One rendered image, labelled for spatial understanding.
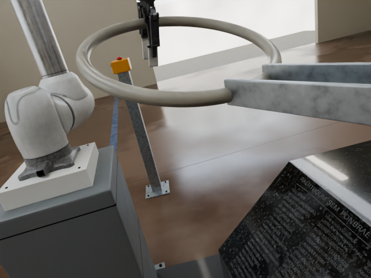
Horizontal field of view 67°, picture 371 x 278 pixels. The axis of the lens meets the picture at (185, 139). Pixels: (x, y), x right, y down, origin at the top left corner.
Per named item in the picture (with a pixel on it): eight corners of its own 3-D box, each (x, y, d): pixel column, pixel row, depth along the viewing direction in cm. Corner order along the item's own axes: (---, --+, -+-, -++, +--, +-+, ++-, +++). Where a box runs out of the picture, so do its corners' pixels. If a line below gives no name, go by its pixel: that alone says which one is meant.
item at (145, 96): (321, 65, 67) (325, 53, 66) (152, 145, 43) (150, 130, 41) (191, 15, 96) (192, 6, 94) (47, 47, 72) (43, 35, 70)
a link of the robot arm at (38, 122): (11, 161, 93) (-20, 99, 86) (46, 140, 110) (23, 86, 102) (51, 156, 89) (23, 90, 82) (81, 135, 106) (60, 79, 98)
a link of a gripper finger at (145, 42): (142, 39, 90) (141, 38, 90) (143, 59, 94) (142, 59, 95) (150, 38, 91) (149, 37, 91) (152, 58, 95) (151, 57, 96)
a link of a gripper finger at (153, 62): (157, 44, 87) (157, 44, 86) (157, 65, 91) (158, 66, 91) (147, 45, 86) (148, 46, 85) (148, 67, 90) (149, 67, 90)
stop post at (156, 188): (168, 181, 242) (134, 54, 201) (169, 193, 224) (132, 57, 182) (146, 186, 242) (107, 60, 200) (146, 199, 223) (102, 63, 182)
